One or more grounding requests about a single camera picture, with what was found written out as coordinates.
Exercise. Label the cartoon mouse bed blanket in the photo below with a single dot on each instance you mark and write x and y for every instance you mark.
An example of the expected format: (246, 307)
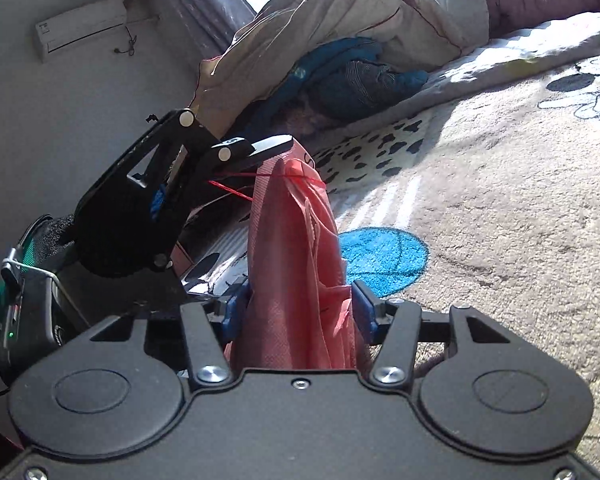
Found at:
(487, 193)

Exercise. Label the red rubber band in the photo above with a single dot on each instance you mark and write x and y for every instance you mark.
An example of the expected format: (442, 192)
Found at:
(261, 176)

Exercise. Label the blue clothing pile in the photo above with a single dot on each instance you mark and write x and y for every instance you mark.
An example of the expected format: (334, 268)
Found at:
(331, 86)

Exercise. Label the cream crumpled duvet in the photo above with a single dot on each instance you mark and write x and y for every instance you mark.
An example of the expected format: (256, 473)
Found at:
(291, 35)

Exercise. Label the pink non-woven shopping bag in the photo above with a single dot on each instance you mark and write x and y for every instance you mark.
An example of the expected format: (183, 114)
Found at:
(299, 316)

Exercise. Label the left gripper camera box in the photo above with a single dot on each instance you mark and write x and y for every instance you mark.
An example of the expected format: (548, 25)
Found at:
(40, 315)

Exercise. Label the grey window curtain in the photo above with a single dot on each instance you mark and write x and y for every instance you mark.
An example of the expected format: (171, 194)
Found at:
(207, 27)

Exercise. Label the gloved left hand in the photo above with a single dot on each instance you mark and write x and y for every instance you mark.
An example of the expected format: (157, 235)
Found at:
(0, 309)

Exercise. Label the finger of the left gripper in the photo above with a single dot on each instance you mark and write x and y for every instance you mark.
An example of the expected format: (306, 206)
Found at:
(131, 217)
(250, 149)

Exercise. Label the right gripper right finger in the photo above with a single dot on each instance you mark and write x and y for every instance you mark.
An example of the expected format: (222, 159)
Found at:
(477, 384)

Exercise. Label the white wall air conditioner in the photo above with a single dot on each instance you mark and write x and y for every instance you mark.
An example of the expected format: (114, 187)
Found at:
(63, 30)

